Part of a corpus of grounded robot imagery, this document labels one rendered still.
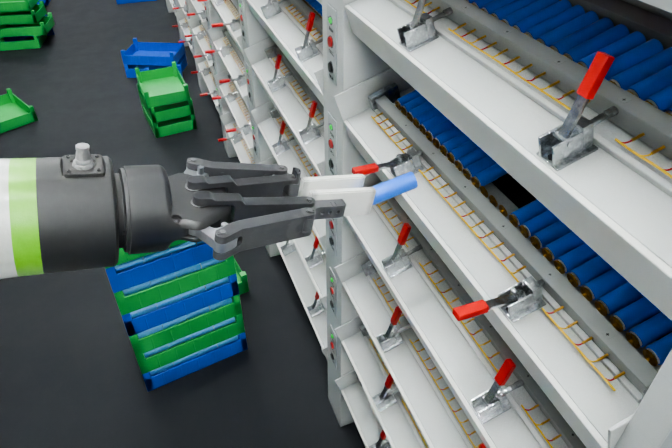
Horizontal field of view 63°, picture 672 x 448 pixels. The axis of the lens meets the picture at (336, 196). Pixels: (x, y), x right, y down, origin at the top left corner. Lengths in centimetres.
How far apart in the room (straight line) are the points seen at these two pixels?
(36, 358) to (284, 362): 74
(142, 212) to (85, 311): 155
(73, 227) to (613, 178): 41
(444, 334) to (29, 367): 138
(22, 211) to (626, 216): 44
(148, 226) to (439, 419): 64
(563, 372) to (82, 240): 44
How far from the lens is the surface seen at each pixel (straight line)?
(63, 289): 210
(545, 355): 59
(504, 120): 55
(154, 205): 46
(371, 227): 98
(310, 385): 166
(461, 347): 81
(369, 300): 111
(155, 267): 141
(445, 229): 70
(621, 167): 49
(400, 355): 103
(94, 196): 45
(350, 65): 88
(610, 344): 57
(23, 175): 46
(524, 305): 61
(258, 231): 47
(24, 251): 46
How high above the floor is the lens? 137
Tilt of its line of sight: 37 degrees down
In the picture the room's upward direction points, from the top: straight up
